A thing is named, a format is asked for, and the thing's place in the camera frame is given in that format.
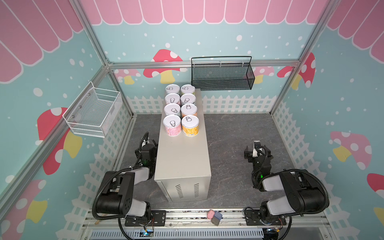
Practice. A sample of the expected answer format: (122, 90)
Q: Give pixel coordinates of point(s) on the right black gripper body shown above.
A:
(250, 152)

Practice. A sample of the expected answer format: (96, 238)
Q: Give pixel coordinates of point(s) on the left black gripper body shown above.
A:
(138, 153)

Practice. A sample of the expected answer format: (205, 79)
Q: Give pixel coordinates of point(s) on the teal label can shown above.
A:
(172, 89)
(172, 109)

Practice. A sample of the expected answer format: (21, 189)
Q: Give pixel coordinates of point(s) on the orange pink label can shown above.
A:
(189, 109)

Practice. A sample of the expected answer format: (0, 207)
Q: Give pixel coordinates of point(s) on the green label can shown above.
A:
(187, 89)

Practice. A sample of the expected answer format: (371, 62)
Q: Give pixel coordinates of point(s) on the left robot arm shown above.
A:
(114, 198)

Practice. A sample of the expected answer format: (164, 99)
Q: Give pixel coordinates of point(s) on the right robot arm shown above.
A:
(304, 193)

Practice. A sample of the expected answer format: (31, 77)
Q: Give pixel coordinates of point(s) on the grey metal cabinet counter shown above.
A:
(183, 170)

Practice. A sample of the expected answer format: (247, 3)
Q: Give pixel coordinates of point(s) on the pink blue grey erasers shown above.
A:
(215, 217)

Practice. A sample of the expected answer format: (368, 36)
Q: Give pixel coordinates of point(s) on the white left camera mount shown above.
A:
(145, 139)

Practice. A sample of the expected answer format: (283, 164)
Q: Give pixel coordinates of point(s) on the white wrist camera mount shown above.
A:
(256, 149)

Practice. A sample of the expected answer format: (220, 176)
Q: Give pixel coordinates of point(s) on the white wire wall basket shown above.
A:
(93, 112)

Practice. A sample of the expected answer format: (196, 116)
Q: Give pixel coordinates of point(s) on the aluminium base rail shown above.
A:
(193, 224)

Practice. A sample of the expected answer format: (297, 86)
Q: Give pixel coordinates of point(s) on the black mesh wall basket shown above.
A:
(227, 73)

